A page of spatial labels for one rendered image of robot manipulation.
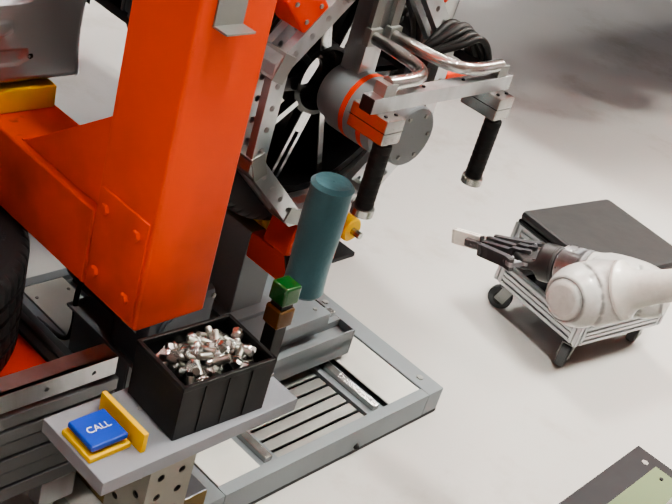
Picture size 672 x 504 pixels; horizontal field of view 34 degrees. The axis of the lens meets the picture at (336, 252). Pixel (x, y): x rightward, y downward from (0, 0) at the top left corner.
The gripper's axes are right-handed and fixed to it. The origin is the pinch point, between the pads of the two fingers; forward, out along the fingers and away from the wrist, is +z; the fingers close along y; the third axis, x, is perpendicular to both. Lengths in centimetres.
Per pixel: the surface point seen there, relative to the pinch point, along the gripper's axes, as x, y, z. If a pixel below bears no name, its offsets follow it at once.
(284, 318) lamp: 6.9, 41.8, 11.6
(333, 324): 42, -22, 49
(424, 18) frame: -38.6, -15.0, 24.1
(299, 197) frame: -2.0, 8.8, 36.5
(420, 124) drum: -21.8, 3.6, 10.9
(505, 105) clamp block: -25.0, -11.0, 0.9
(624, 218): 32, -125, 19
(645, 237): 34, -120, 10
